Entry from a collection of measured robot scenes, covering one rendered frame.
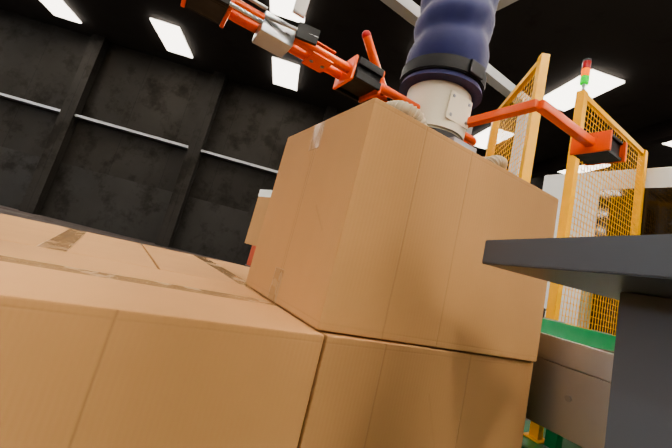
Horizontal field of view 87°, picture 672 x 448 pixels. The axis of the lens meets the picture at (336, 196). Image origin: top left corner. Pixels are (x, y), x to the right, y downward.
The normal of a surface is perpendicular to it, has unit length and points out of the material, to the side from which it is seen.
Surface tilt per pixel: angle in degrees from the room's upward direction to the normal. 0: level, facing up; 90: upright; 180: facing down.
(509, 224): 90
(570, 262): 90
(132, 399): 90
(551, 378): 90
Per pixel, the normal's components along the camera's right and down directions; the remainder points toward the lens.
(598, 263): -0.96, -0.27
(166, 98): 0.15, -0.14
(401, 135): 0.50, -0.04
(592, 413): -0.81, -0.30
